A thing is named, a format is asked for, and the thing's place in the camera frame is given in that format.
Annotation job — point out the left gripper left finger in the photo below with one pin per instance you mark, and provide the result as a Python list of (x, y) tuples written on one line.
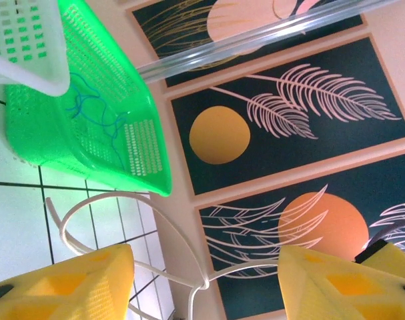
[(62, 293)]

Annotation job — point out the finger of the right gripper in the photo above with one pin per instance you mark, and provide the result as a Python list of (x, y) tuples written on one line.
[(392, 263)]

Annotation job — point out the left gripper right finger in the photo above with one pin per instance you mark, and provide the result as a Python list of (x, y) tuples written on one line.
[(342, 293)]

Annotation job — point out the green plastic basket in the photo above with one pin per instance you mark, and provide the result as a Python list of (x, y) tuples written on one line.
[(55, 140)]

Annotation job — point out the white plastic basket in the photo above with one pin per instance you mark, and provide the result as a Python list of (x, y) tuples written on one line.
[(22, 33)]

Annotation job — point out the aluminium frame post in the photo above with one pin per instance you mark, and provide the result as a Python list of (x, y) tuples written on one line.
[(255, 40)]

